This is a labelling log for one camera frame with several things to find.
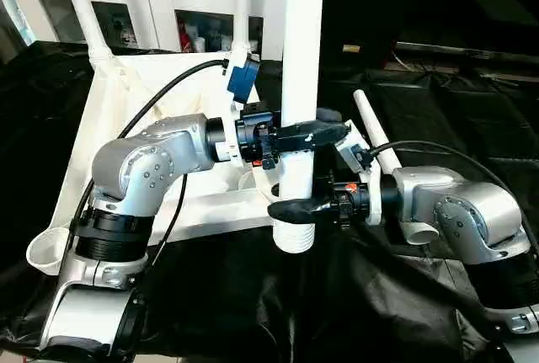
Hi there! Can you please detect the white plastic table top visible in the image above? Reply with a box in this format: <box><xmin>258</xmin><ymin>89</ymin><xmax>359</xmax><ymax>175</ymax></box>
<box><xmin>25</xmin><ymin>50</ymin><xmax>359</xmax><ymax>276</ymax></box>

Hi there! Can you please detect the black table mat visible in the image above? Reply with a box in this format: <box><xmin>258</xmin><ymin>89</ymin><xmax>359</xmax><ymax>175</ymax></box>
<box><xmin>0</xmin><ymin>39</ymin><xmax>539</xmax><ymax>363</ymax></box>

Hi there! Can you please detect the black low cabinet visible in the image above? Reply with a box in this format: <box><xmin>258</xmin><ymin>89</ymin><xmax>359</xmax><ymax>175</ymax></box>
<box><xmin>323</xmin><ymin>0</ymin><xmax>539</xmax><ymax>56</ymax></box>

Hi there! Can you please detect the white glass-door cabinet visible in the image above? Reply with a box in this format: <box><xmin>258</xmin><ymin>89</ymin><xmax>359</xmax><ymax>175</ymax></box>
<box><xmin>0</xmin><ymin>0</ymin><xmax>289</xmax><ymax>61</ymax></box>

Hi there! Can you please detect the blue lit glass case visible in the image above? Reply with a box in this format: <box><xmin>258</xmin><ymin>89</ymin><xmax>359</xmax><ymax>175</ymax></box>
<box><xmin>0</xmin><ymin>0</ymin><xmax>36</xmax><ymax>48</ymax></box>

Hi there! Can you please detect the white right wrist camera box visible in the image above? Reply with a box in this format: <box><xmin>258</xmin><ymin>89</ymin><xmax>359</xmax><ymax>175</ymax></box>
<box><xmin>335</xmin><ymin>120</ymin><xmax>385</xmax><ymax>227</ymax></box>

